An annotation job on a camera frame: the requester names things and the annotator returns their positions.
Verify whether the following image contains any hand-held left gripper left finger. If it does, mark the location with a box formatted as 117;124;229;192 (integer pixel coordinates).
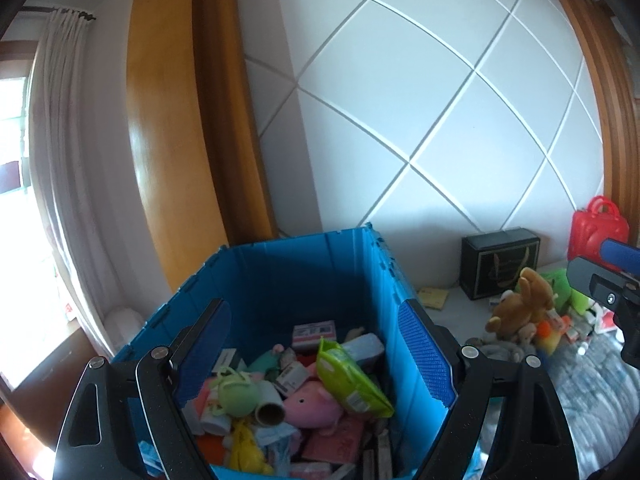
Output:
52;298;232;480

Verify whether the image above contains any yellow plush toy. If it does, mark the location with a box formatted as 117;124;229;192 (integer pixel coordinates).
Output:
227;419;275;476

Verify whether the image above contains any yellow sticky note pad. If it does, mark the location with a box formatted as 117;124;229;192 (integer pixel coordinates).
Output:
417;287;451;311

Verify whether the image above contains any black box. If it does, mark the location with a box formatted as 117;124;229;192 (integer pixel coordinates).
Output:
461;227;542;301

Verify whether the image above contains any green frog plush toy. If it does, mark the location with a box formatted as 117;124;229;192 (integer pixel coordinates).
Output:
542;269;576;311

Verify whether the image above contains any pink pig plush toy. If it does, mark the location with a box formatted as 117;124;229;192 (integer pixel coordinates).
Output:
284;379;343;433

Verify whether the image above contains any white curtain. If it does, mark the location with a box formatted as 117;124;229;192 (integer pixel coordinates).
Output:
27;7;151;356

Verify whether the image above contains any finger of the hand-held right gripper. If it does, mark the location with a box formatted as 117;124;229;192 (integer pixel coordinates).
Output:
566;256;640;307
600;239;640;274

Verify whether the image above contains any light blue packet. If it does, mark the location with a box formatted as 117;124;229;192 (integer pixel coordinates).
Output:
342;332;386;373

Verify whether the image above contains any white printed box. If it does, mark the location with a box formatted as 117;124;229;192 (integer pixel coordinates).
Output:
291;319;337;352

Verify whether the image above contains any blue plastic crate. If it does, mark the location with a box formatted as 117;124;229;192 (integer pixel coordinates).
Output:
111;222;458;480

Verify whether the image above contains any window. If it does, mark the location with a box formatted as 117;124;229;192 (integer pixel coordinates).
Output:
0;75;56;376

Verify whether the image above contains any white and red toy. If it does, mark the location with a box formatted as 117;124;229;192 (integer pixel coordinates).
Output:
595;305;621;333

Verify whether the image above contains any grey plush toy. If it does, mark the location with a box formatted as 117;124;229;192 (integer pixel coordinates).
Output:
465;337;526;361

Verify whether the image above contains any wooden headboard panel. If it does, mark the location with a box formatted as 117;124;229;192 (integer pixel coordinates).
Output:
545;0;640;246
125;0;278;291

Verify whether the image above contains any red plastic toy case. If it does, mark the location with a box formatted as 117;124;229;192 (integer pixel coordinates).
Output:
571;196;630;261

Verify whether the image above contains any dark curtain rod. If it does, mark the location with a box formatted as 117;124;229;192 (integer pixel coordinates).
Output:
25;5;96;22

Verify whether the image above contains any small white box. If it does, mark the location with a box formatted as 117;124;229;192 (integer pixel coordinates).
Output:
272;362;308;396

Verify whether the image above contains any brown teddy bear plush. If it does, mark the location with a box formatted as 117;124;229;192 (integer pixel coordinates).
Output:
485;267;556;341

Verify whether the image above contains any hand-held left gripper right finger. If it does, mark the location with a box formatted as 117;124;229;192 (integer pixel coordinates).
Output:
398;298;579;480

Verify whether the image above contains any teal plush toy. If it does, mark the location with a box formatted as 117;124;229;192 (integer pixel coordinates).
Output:
247;342;286;381

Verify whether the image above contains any dark wooden nightstand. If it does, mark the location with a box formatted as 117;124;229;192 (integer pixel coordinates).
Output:
0;330;116;461

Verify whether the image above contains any light blue mask pack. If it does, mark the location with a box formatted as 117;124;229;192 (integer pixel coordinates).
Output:
257;422;301;476

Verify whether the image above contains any round green plush toy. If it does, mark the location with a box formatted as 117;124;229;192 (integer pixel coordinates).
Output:
209;366;263;418

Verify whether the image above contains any orange duck plush toy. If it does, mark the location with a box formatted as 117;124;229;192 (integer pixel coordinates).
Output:
532;320;561;356

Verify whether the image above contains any cardboard tube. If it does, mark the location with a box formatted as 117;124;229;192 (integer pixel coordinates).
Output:
254;385;287;426

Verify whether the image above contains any pink box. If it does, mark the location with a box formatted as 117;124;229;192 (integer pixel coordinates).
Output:
300;415;366;463

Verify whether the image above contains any green wipes packet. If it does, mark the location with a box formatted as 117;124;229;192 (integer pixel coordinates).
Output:
316;337;396;418

